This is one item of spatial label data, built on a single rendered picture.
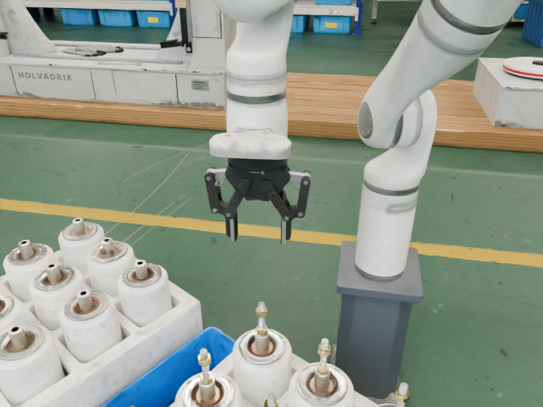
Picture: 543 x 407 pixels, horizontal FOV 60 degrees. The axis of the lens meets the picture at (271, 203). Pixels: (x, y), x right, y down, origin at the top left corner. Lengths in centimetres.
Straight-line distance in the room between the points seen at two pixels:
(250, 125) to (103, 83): 209
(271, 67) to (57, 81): 226
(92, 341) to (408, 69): 68
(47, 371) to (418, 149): 69
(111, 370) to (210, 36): 176
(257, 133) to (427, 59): 22
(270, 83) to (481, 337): 90
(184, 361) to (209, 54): 169
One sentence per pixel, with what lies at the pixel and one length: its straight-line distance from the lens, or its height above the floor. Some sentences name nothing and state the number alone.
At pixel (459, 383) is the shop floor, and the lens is 115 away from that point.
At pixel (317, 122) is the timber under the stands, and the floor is 7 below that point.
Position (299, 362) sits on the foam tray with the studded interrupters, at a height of 18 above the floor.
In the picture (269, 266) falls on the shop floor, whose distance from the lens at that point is 137.
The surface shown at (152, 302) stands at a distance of 95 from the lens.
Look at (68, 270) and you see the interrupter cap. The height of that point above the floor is 25.
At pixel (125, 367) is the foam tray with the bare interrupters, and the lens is 95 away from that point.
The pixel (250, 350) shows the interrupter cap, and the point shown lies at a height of 25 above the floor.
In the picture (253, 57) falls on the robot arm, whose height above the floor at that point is 71.
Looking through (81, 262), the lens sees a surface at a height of 20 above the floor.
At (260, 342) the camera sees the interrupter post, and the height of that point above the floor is 27.
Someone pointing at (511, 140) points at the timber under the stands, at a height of 5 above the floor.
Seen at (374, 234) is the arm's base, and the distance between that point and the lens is 81.
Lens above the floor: 83
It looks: 30 degrees down
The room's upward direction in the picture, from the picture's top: straight up
